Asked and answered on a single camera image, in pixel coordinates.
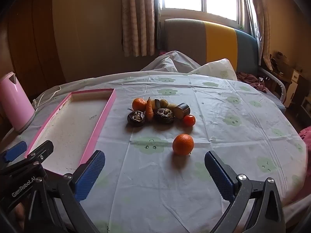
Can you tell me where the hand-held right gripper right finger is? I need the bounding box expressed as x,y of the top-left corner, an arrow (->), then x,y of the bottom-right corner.
204,150 -> 286,233

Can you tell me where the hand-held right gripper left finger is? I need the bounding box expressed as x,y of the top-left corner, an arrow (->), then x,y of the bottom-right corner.
29,150 -> 106,233

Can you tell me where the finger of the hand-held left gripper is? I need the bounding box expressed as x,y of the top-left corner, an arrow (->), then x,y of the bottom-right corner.
0,141 -> 28,163
24,140 -> 54,168

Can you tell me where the pink rectangular tray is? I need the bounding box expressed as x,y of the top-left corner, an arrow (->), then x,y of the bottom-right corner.
25,89 -> 116,175

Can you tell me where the large orange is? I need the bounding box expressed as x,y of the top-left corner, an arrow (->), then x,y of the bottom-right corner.
172,134 -> 194,156

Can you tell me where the small red tomato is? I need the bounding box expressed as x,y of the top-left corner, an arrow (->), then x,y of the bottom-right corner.
183,115 -> 196,127

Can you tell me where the dark wrinkled passion fruit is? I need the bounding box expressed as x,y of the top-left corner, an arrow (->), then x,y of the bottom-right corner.
154,108 -> 175,124
127,110 -> 147,127

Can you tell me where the grey cylinder piece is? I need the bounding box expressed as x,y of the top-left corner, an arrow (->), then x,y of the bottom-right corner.
173,103 -> 190,120

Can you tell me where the small orange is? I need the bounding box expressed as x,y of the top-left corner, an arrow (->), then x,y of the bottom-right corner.
132,98 -> 147,112

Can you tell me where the carrot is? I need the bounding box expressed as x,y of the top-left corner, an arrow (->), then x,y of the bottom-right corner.
145,97 -> 155,121

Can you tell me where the white green-printed tablecloth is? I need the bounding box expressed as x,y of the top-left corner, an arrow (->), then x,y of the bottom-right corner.
0,71 -> 308,233

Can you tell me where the pink electric kettle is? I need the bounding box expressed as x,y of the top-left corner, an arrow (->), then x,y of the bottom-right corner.
0,71 -> 36,133

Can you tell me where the pink cloth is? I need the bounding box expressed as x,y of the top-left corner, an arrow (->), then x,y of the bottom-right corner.
299,129 -> 311,199

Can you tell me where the dark red cloth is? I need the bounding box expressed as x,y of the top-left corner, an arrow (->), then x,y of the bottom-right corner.
237,71 -> 268,94

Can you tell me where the cloth-covered chair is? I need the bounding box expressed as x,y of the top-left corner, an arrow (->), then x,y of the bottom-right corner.
141,51 -> 202,73
188,59 -> 237,80

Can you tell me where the brown wooden wardrobe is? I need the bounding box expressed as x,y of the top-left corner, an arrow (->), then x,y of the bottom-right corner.
0,0 -> 66,97

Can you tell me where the cream bedside cabinet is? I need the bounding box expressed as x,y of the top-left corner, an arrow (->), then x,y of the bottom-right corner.
283,69 -> 311,107

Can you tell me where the brown cardboard box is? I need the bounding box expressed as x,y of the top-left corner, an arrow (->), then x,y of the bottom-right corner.
270,51 -> 294,78

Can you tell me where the grey yellow teal sofa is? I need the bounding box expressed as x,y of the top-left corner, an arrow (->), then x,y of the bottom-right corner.
163,18 -> 261,72

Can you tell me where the beige sheer curtain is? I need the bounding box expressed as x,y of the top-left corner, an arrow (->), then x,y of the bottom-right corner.
240,0 -> 274,71

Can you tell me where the beige striped curtain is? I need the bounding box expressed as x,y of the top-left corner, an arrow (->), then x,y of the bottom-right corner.
121,0 -> 156,57

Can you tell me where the white power cable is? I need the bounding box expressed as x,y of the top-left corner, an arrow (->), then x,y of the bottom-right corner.
31,86 -> 61,110

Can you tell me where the grey metal rail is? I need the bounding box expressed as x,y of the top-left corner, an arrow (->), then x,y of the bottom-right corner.
259,68 -> 287,102

